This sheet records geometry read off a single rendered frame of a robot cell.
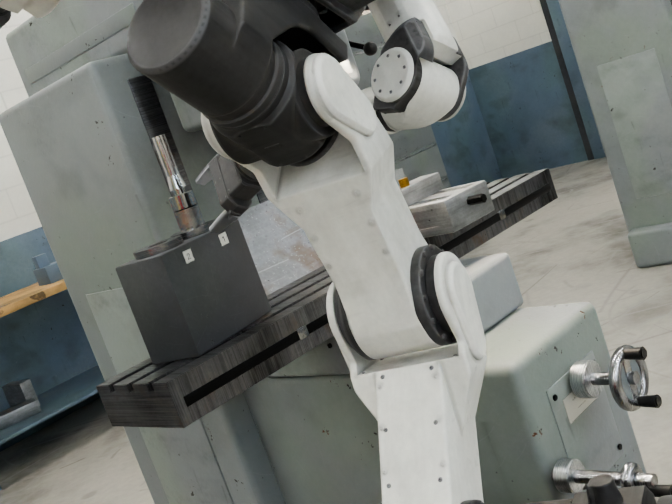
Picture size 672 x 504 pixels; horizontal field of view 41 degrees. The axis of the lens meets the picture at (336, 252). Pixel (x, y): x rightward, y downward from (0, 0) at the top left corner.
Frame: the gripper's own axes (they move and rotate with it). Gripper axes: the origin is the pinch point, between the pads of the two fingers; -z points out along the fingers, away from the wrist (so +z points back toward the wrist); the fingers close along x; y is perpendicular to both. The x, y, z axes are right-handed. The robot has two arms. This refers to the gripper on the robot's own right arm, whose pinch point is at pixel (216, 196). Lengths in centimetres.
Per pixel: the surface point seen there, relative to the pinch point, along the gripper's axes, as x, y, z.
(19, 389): 136, -152, -351
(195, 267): -11.1, 3.0, -6.8
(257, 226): 23, -44, -33
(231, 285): -12.7, -5.9, -8.5
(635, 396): -52, -56, 30
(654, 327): 15, -262, -39
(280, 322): -21.8, -11.6, -5.0
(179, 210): 2.1, 1.9, -8.1
